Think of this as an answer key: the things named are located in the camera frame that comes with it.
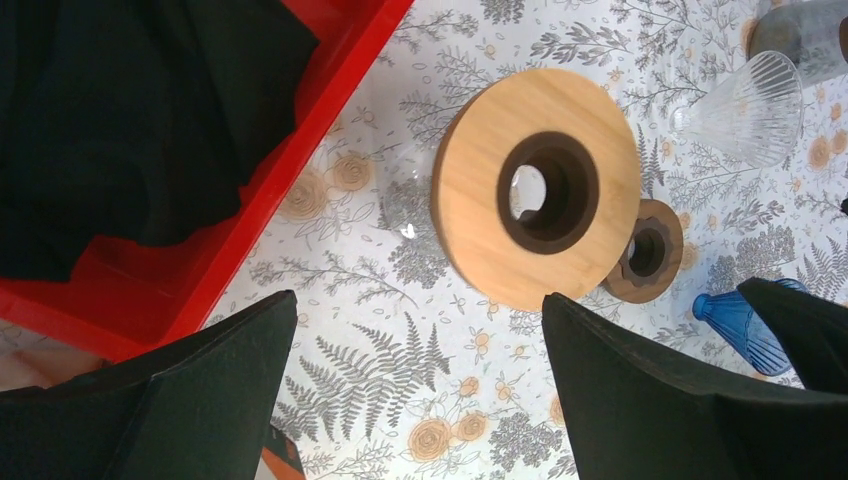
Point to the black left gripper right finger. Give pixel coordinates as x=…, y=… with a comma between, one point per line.
x=637, y=409

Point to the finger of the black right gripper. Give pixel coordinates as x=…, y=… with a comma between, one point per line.
x=811, y=330

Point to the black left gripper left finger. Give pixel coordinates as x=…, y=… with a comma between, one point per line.
x=197, y=408

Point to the clear ribbed glass dripper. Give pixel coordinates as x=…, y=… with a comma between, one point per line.
x=755, y=115

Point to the blue ribbed glass dripper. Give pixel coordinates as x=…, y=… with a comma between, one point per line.
x=731, y=316

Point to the orange coffee filter box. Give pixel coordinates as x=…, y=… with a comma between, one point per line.
x=280, y=459

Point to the red plastic tray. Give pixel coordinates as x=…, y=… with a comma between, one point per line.
x=123, y=299

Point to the beige cloth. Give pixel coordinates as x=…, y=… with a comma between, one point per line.
x=29, y=359

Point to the black cloth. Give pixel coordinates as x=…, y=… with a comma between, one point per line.
x=139, y=120

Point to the clear glass carafe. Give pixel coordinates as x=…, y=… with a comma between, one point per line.
x=404, y=181

